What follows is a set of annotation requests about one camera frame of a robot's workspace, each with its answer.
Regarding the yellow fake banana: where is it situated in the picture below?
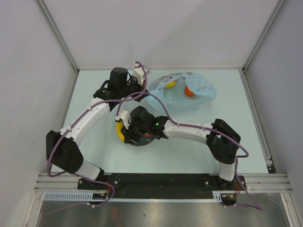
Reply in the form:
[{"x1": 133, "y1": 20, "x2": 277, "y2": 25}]
[{"x1": 116, "y1": 122, "x2": 125, "y2": 142}]

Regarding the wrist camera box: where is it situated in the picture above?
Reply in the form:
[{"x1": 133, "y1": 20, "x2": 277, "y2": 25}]
[
  {"x1": 115, "y1": 110, "x2": 131, "y2": 129},
  {"x1": 133, "y1": 67, "x2": 150, "y2": 86}
]

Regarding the white slotted cable duct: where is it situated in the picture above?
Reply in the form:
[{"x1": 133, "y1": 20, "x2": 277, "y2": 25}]
[{"x1": 44, "y1": 192, "x2": 222, "y2": 203}]

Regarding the corner aluminium post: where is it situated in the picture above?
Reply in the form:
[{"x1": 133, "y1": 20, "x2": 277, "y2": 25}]
[
  {"x1": 242, "y1": 0, "x2": 288, "y2": 71},
  {"x1": 35, "y1": 0, "x2": 80, "y2": 75}
]

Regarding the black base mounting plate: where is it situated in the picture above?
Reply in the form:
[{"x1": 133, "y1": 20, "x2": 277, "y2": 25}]
[{"x1": 77, "y1": 172, "x2": 247, "y2": 199}]

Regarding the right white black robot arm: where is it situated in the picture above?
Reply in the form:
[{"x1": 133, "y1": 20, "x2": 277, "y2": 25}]
[{"x1": 115, "y1": 106, "x2": 241, "y2": 190}]

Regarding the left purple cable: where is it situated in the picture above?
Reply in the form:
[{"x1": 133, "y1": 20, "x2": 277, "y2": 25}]
[{"x1": 46, "y1": 61, "x2": 150, "y2": 178}]

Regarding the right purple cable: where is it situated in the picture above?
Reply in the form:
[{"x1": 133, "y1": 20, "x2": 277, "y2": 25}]
[{"x1": 117, "y1": 92, "x2": 262, "y2": 211}]

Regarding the dark blue ceramic plate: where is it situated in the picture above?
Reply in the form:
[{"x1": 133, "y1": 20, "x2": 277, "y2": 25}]
[{"x1": 124, "y1": 134, "x2": 155, "y2": 146}]

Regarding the right corner aluminium post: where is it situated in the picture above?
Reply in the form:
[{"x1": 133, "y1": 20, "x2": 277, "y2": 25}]
[{"x1": 242, "y1": 0, "x2": 288, "y2": 71}]

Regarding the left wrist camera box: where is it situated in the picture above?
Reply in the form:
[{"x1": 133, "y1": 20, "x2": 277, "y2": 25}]
[{"x1": 133, "y1": 67, "x2": 150, "y2": 86}]

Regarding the purple cable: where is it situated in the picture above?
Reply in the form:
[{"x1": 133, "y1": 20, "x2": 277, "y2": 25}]
[
  {"x1": 46, "y1": 61, "x2": 150, "y2": 178},
  {"x1": 117, "y1": 92, "x2": 262, "y2": 211}
]

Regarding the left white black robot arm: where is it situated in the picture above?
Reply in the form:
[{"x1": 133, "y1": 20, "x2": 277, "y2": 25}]
[{"x1": 46, "y1": 61, "x2": 149, "y2": 189}]

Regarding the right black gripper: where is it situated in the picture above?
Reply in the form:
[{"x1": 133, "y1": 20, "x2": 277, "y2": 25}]
[{"x1": 121, "y1": 118, "x2": 149, "y2": 144}]

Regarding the light blue printed plastic bag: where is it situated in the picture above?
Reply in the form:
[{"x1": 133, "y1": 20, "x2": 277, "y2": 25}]
[{"x1": 146, "y1": 72, "x2": 217, "y2": 112}]

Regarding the aluminium frame rail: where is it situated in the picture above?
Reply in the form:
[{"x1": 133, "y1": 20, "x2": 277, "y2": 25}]
[{"x1": 34, "y1": 173, "x2": 292, "y2": 193}]

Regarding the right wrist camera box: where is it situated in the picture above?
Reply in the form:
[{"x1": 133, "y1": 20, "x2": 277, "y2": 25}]
[{"x1": 115, "y1": 110, "x2": 131, "y2": 129}]

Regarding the left corner aluminium post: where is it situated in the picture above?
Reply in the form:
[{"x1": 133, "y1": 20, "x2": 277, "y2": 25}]
[{"x1": 35, "y1": 0, "x2": 80, "y2": 75}]

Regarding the orange fake mandarin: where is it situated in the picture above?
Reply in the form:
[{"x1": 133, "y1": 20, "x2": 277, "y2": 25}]
[{"x1": 184, "y1": 87, "x2": 195, "y2": 97}]

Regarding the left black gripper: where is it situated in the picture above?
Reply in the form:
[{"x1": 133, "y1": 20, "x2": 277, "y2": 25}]
[{"x1": 119, "y1": 75, "x2": 149, "y2": 103}]

